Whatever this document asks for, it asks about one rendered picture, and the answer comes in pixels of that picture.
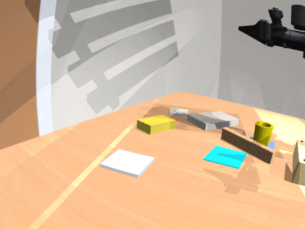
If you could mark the brown wooden bar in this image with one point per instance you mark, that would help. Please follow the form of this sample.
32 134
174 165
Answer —
250 146

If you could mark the olive-yellow cup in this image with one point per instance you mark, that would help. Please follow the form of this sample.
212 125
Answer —
263 132

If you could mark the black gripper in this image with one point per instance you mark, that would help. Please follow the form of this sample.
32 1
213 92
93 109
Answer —
263 33

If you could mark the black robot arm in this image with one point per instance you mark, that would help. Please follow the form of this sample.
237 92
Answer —
297 38

